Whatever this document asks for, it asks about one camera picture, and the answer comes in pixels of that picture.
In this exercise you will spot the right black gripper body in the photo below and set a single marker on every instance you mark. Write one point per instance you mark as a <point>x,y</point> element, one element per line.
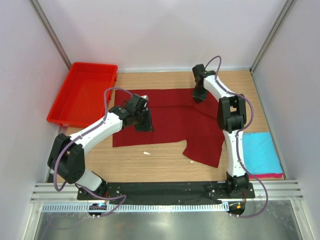
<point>199,93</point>

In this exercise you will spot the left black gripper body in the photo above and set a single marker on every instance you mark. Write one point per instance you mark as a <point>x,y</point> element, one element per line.
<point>142,122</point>

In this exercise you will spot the dark red t-shirt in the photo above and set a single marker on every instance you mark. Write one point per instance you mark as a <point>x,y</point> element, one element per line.
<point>176,117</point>

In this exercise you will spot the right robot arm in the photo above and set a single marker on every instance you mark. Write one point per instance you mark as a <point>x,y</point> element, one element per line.
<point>231,119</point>

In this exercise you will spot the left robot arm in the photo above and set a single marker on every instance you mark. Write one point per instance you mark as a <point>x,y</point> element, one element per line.
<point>67,156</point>

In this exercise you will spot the red plastic bin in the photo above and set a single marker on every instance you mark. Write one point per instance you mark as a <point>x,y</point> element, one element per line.
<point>80,100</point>

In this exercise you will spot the folded blue t-shirt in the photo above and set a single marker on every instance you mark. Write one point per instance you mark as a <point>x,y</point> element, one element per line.
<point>260,156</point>

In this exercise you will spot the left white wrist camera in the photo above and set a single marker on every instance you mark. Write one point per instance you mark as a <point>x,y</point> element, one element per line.
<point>145,97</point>

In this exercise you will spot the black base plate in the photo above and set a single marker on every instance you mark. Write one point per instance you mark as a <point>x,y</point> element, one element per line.
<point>170,193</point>

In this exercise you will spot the white slotted cable duct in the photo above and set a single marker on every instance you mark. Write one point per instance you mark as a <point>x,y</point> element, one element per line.
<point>90,207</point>

